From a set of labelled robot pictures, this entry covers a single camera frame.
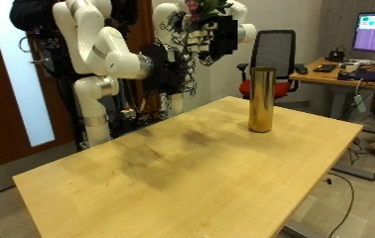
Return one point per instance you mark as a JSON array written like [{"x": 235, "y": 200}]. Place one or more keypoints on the flower bouquet with green stem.
[{"x": 205, "y": 8}]

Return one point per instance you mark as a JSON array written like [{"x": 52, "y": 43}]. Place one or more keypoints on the tall gold cylinder vase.
[{"x": 262, "y": 99}]

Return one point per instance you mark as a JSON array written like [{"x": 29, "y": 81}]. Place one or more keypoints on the black mesh red office chair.
[{"x": 273, "y": 49}]

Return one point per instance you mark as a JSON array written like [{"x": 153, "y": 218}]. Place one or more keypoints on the black computer mouse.
[{"x": 302, "y": 70}]

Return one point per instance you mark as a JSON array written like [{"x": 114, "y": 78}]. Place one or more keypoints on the black keyboard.
[{"x": 325, "y": 68}]

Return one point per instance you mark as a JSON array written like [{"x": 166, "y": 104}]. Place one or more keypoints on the wooden office desk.
[{"x": 319, "y": 77}]

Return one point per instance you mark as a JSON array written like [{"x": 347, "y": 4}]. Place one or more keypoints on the black desk phone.
[{"x": 335, "y": 55}]

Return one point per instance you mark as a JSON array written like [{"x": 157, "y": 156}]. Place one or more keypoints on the black hanging bag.
[{"x": 29, "y": 15}]

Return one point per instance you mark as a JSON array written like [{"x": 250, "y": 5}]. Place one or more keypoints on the white power adapter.
[{"x": 359, "y": 103}]

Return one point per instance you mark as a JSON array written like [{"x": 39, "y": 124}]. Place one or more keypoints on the grey table foot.
[{"x": 354, "y": 172}]

